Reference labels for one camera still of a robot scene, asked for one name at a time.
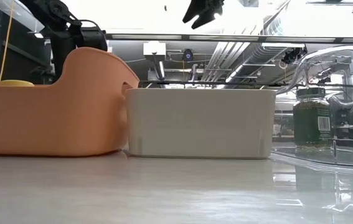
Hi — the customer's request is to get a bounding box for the white box device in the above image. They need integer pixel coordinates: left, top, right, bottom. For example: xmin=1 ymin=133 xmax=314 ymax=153
xmin=143 ymin=41 xmax=167 ymax=57

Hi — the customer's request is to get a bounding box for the black overhead crossbeam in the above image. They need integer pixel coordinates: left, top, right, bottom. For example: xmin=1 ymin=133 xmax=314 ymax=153
xmin=106 ymin=33 xmax=353 ymax=44

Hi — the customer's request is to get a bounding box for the black ceiling-mounted camera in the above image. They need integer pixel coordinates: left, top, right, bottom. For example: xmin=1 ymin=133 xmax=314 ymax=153
xmin=281 ymin=48 xmax=308 ymax=65

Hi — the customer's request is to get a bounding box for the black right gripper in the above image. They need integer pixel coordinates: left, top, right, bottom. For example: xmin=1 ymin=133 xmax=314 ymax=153
xmin=182 ymin=0 xmax=225 ymax=30

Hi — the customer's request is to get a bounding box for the black device with blue light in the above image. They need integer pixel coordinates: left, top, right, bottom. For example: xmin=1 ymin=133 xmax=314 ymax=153
xmin=182 ymin=49 xmax=195 ymax=62

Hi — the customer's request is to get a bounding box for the black metal table frame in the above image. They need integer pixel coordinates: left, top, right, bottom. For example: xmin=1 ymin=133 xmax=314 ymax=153
xmin=138 ymin=80 xmax=292 ymax=88

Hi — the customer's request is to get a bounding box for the orange plastic bin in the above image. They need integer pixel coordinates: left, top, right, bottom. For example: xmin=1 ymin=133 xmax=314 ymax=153
xmin=0 ymin=47 xmax=140 ymax=157

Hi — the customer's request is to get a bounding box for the white plastic bin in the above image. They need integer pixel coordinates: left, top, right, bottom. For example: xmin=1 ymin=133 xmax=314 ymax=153
xmin=125 ymin=88 xmax=276 ymax=160

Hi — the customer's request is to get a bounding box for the yellow-cap spice jar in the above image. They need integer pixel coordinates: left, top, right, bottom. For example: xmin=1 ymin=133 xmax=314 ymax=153
xmin=0 ymin=80 xmax=35 ymax=87

